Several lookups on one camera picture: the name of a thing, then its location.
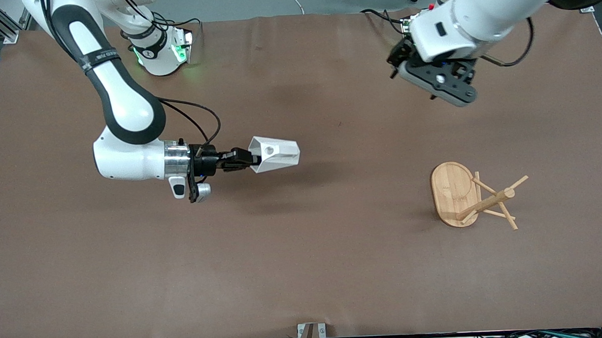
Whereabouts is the white faceted cup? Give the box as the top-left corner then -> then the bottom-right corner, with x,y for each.
247,134 -> 302,174

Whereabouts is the wooden cup rack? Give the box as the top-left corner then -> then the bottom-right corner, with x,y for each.
429,158 -> 532,234

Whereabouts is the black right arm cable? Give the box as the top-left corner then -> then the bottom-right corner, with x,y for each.
156,94 -> 223,151

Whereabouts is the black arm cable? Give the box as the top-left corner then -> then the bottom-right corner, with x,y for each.
156,94 -> 223,151
479,17 -> 537,69

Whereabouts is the black left base cable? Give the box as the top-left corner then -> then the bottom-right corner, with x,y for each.
360,7 -> 410,37

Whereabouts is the black base cable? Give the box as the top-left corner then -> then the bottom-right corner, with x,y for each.
152,10 -> 205,44
360,7 -> 410,37

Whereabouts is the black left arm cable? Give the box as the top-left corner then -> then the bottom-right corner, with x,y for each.
479,17 -> 537,69

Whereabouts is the black right base cable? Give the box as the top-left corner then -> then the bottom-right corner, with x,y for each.
152,10 -> 205,44

